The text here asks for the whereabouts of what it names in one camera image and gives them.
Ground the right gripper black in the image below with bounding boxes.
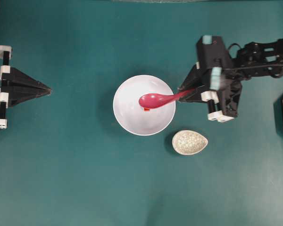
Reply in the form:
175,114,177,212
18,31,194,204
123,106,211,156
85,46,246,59
178,35,242,122

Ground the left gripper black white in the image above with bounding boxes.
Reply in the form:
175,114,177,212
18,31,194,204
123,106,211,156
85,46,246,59
0,45,51,130

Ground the pink plastic spoon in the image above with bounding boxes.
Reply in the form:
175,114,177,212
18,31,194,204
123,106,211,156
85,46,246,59
138,89,194,109

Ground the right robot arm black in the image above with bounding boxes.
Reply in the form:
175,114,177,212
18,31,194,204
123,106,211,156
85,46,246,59
178,35,283,122

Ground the white round bowl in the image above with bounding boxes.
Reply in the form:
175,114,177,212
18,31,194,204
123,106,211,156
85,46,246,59
113,75,176,136

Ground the speckled teardrop ceramic dish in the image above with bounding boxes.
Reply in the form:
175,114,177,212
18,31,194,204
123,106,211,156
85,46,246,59
172,130,208,155

